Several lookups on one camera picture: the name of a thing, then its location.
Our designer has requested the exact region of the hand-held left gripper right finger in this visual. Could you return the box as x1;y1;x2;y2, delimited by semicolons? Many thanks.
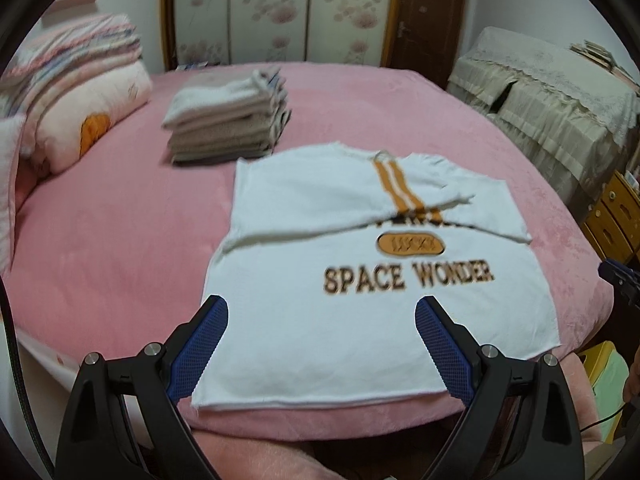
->
414;295;586;480

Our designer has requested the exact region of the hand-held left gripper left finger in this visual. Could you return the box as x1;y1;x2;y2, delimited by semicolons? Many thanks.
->
55;294;230;480

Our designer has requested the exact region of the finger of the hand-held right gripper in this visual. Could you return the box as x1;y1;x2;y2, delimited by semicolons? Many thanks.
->
599;258;640;311

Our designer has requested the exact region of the white printed sweatshirt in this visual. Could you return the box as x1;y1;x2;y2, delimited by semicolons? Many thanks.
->
190;142;561;411

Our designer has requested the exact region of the person's right forearm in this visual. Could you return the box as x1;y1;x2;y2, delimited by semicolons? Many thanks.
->
622;357;640;403

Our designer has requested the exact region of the stack of folded clothes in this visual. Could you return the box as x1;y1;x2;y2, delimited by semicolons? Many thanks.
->
161;67;293;166

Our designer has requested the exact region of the yellow wooden drawer cabinet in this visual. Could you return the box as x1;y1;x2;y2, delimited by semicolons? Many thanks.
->
582;170;640;266

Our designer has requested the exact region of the green yellow plastic stool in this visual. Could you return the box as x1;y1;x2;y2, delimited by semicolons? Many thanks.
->
580;340;631;443

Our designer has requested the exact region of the white cartoon print bed sheet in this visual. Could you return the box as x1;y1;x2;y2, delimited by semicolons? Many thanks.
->
12;327;81;396

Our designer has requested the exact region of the cloth-covered furniture with lace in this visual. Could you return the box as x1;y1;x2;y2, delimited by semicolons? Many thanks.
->
446;26;640;211

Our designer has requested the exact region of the pile of books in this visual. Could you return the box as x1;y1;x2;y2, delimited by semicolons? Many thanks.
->
570;39;640;81

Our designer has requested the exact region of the white embroidered pillow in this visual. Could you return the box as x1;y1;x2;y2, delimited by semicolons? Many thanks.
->
0;115;28;273

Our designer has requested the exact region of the folded cartoon print quilt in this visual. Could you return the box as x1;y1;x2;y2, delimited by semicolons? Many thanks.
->
22;60;153;176

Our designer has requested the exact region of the brown wooden door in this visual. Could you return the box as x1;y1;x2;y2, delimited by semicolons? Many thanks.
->
382;0;471;88

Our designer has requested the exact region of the folded pink ruffled blanket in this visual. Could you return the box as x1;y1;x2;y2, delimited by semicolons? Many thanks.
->
0;12;143;91

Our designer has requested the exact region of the floral sliding door wardrobe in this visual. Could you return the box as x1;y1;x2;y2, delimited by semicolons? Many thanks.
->
160;0;403;73

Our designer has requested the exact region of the black cable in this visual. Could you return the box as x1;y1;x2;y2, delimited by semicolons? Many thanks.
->
580;402;628;432

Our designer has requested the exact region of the pink wall shelf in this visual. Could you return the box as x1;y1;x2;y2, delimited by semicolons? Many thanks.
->
42;0;102;28

